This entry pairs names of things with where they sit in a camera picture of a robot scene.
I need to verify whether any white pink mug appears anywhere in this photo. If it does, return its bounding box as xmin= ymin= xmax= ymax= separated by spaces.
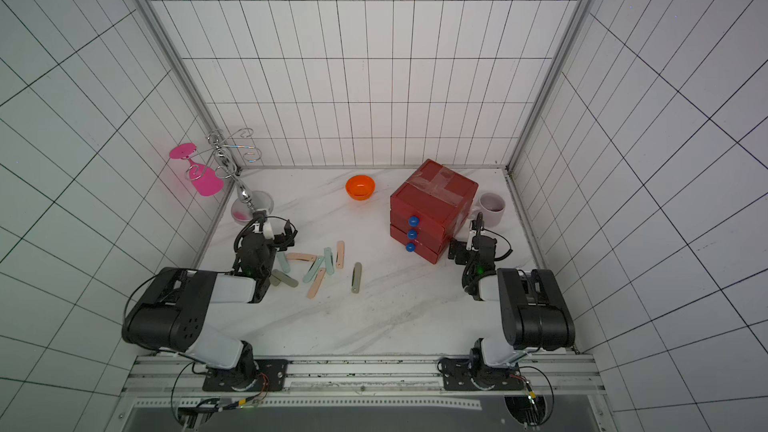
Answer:
xmin=469 ymin=192 xmax=506 ymax=229

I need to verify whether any mint knife upright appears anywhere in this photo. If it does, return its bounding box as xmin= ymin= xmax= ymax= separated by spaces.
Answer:
xmin=324 ymin=247 xmax=335 ymax=275

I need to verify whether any peach knife upright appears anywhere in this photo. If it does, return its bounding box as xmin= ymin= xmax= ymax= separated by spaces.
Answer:
xmin=335 ymin=241 xmax=345 ymax=270

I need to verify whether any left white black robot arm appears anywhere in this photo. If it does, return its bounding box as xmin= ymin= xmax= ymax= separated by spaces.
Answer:
xmin=122 ymin=216 xmax=298 ymax=391

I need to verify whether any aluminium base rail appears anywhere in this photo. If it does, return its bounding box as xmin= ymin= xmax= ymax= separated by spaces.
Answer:
xmin=117 ymin=354 xmax=606 ymax=416

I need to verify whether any mint knife left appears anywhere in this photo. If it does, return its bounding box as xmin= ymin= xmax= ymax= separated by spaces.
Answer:
xmin=276 ymin=251 xmax=291 ymax=274

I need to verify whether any orange bowl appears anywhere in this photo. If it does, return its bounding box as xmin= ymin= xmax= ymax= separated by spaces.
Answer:
xmin=345 ymin=175 xmax=376 ymax=201

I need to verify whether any olive knife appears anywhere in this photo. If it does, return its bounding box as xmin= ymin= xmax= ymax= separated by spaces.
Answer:
xmin=351 ymin=262 xmax=363 ymax=294
xmin=271 ymin=269 xmax=298 ymax=288

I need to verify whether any pink wine glass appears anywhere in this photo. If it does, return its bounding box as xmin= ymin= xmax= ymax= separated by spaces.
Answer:
xmin=169 ymin=143 xmax=224 ymax=197

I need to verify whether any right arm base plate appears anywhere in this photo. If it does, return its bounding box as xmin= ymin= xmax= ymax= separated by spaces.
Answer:
xmin=437 ymin=357 xmax=525 ymax=392

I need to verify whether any red three-drawer cabinet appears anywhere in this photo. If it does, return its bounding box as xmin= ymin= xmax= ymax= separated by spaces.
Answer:
xmin=390 ymin=159 xmax=478 ymax=264

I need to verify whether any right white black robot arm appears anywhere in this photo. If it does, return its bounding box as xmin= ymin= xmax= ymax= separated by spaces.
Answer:
xmin=448 ymin=235 xmax=576 ymax=390

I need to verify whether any red top drawer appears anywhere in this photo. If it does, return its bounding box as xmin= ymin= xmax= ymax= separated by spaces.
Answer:
xmin=390 ymin=183 xmax=465 ymax=240

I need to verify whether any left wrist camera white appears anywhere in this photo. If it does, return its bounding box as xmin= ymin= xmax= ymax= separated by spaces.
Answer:
xmin=256 ymin=219 xmax=275 ymax=240

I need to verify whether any chrome glass rack stand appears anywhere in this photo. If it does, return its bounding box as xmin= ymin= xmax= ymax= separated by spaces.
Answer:
xmin=207 ymin=127 xmax=274 ymax=225

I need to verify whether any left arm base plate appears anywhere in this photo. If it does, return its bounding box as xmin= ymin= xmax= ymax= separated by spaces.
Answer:
xmin=202 ymin=359 xmax=289 ymax=393

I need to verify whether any peach knife lower diagonal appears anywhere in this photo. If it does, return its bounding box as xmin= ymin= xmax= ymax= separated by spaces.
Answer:
xmin=307 ymin=268 xmax=326 ymax=299

